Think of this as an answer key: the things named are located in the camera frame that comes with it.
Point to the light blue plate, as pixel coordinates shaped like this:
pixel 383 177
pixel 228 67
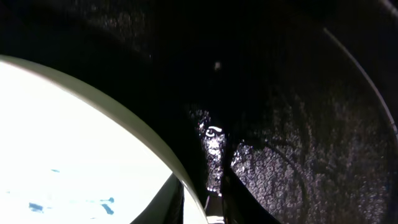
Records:
pixel 72 154

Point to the black round tray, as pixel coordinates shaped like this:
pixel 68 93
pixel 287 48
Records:
pixel 305 132

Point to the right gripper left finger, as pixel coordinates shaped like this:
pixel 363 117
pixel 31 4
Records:
pixel 167 205

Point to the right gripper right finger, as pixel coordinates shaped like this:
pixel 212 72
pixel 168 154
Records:
pixel 239 206

